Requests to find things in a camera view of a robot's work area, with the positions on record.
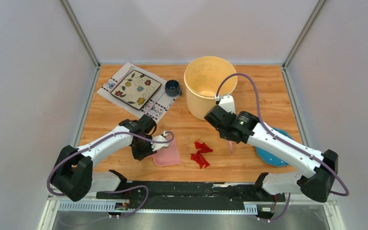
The aluminium frame post right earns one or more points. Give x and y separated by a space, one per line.
304 32

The aluminium frame post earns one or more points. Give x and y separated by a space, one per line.
304 32
80 33

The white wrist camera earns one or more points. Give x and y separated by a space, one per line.
160 141
226 102

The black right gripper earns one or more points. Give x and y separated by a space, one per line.
235 115

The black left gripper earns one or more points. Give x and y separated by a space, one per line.
141 156

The dark blue cup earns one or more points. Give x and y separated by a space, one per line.
173 88

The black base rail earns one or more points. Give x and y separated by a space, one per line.
218 196

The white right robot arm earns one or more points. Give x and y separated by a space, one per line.
316 170

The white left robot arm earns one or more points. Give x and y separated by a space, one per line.
72 176

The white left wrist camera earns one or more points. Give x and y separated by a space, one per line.
160 141

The aluminium frame post left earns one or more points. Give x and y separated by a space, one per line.
80 33

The floral square plate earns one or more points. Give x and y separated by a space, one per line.
135 89

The blue polka dot plate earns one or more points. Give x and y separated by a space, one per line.
268 157

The pink dustpan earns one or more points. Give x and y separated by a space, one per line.
167 156

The red paper scrap long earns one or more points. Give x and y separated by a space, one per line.
198 157

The pink hand brush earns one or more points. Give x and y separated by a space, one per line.
230 145

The cream plastic bucket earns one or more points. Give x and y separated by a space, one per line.
202 78

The patterned white placemat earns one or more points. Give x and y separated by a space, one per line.
156 107

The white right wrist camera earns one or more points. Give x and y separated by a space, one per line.
226 102

